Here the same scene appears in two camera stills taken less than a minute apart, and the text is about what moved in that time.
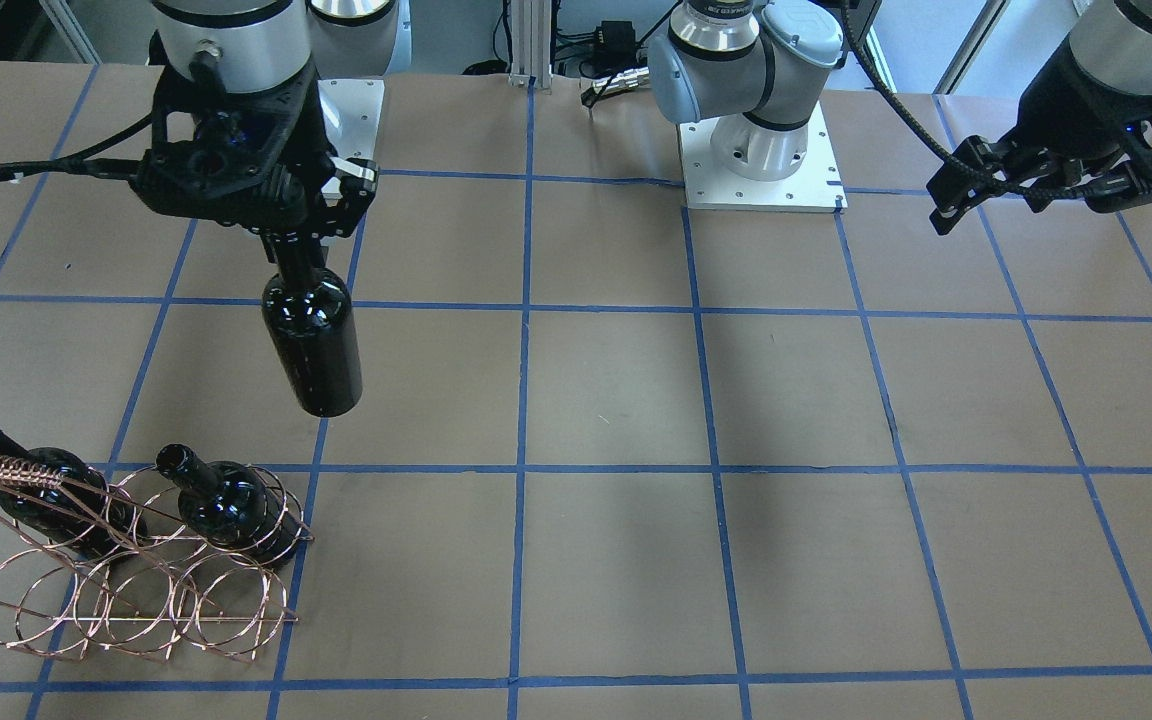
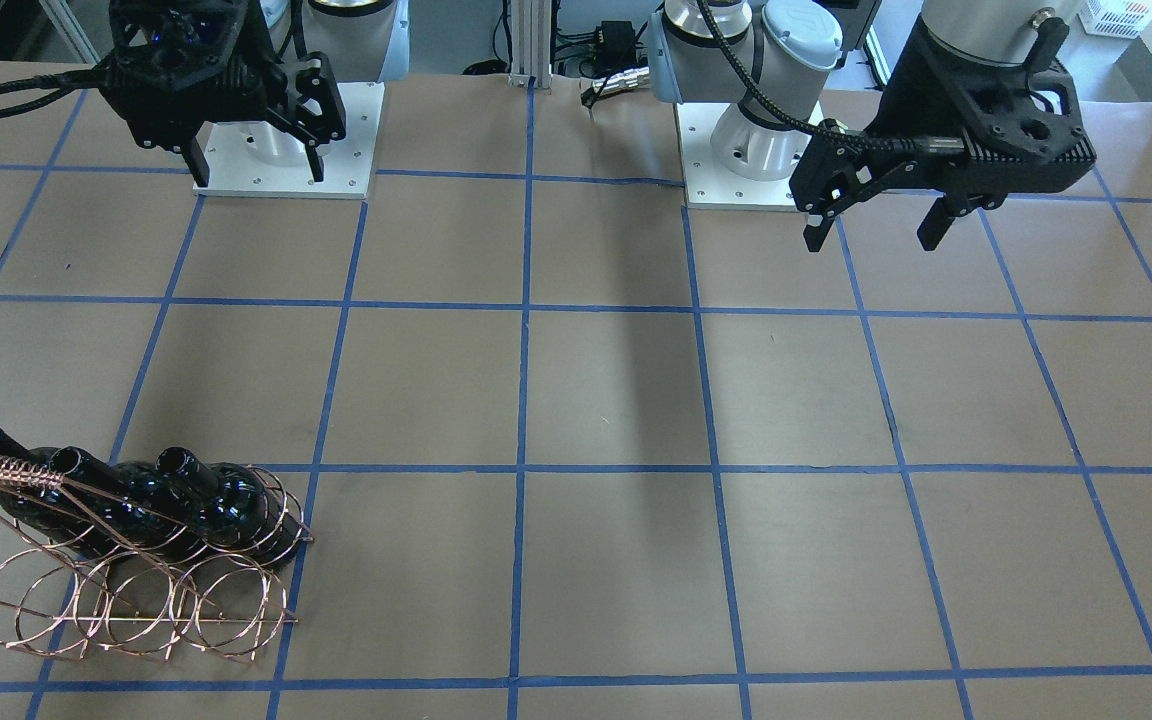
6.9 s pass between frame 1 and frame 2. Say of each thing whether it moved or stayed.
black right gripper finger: moved
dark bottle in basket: stayed
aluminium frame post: stayed
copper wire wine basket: stayed
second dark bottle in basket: stayed
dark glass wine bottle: moved
